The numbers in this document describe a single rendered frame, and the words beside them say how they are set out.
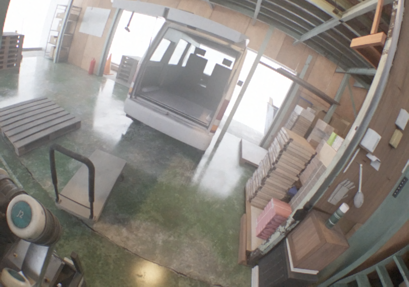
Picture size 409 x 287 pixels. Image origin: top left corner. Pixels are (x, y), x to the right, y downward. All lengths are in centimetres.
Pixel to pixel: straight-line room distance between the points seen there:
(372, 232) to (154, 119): 296
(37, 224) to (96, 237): 115
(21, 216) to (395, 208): 225
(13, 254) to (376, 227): 268
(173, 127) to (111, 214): 144
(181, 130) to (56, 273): 217
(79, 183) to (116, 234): 54
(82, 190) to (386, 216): 269
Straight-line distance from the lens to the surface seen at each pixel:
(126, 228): 171
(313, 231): 143
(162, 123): 257
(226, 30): 135
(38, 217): 53
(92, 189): 122
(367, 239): 207
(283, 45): 455
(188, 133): 250
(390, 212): 200
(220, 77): 426
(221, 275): 176
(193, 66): 438
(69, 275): 121
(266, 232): 207
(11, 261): 131
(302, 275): 157
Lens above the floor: 145
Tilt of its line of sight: 21 degrees down
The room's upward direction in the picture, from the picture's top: 24 degrees clockwise
